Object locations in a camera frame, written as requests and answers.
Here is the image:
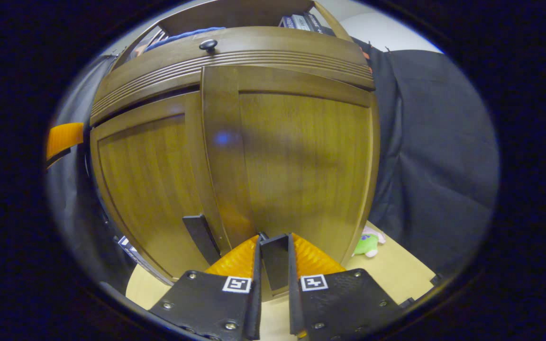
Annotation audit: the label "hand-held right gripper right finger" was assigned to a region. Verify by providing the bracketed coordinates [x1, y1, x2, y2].
[288, 233, 404, 339]

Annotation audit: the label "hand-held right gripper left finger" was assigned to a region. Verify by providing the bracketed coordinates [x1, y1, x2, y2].
[149, 234, 262, 341]

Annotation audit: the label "wooden double-door shoe cabinet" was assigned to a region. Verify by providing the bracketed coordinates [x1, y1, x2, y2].
[88, 0, 381, 304]

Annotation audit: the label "wooden cabinet drawer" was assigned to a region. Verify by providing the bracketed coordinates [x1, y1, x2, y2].
[91, 26, 375, 126]

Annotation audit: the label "green and pink plush toy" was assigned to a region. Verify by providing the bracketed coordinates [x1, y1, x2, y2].
[353, 226, 386, 258]

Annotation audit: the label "blue folded towel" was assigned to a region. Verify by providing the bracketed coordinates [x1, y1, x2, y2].
[145, 27, 226, 52]

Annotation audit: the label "black backdrop cloth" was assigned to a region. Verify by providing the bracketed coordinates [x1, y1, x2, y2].
[45, 38, 500, 294]

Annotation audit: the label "grey book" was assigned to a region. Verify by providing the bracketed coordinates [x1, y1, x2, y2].
[292, 14, 314, 32]

